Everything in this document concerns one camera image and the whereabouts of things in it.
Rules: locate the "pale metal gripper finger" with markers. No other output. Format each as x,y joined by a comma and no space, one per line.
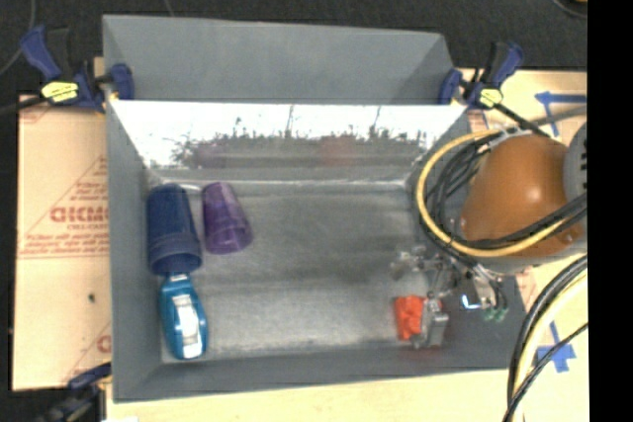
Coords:
437,326
410,263

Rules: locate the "orange lumpy block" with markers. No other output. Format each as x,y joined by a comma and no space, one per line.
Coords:
409,317

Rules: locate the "grey metal bin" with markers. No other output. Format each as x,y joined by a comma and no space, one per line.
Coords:
306,237

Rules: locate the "purple plastic cup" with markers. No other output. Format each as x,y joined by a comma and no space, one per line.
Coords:
225,220

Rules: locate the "teal and white plastic tool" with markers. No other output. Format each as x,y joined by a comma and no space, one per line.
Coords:
180,316

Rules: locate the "dark blue plastic cup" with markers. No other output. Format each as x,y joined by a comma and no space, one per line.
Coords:
170,227

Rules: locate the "brown cardboard board, red print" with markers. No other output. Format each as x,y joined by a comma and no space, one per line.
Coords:
59,301

